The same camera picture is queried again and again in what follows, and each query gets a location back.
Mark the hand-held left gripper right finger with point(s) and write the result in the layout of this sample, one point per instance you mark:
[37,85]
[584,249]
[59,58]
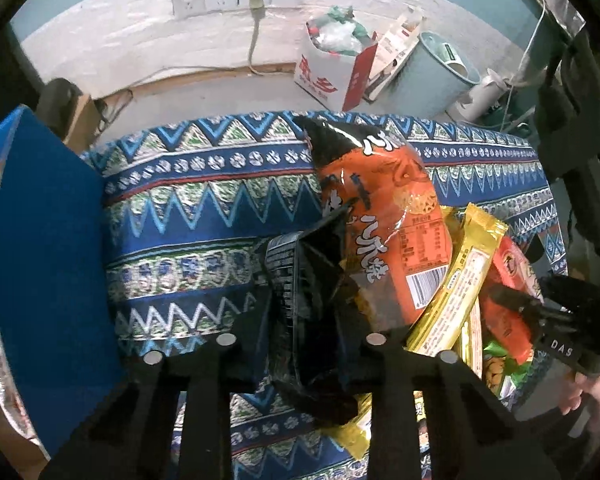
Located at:
[390,375]

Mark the patterned blue tablecloth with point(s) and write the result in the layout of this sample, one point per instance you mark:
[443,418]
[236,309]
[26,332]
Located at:
[205,210]

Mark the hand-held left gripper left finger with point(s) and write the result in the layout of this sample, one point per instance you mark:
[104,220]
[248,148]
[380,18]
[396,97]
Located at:
[250,350]

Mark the small yellow snack packet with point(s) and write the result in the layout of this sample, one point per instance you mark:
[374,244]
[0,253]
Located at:
[472,335]

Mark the teal plastic bin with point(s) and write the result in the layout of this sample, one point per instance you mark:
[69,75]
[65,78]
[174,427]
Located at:
[430,85]

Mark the crumpled plastic bags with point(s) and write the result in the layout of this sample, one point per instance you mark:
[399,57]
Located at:
[337,30]

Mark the white plastic object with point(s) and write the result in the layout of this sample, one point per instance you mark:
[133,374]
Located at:
[480,97]

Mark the cardboard box with blue flap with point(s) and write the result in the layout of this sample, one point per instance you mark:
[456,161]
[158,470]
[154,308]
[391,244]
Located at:
[50,260]

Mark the dark equipment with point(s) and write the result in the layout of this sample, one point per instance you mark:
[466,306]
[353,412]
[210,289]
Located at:
[580,135]

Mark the orange-red snack packet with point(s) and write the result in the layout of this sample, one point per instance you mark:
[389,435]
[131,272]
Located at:
[505,285]

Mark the black snack bag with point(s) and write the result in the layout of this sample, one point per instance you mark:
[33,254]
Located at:
[310,300]

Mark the red and white cardboard box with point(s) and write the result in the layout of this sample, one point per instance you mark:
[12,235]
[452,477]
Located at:
[325,75]

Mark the green snack packet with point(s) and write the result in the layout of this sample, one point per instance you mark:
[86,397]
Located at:
[505,370]

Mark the long yellow snack packet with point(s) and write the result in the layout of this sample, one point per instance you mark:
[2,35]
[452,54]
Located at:
[460,280]

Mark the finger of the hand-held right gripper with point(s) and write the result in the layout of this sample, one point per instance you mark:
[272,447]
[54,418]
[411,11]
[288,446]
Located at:
[520,302]
[562,290]

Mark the large orange snack bag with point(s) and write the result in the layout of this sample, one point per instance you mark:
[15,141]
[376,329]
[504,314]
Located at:
[380,200]

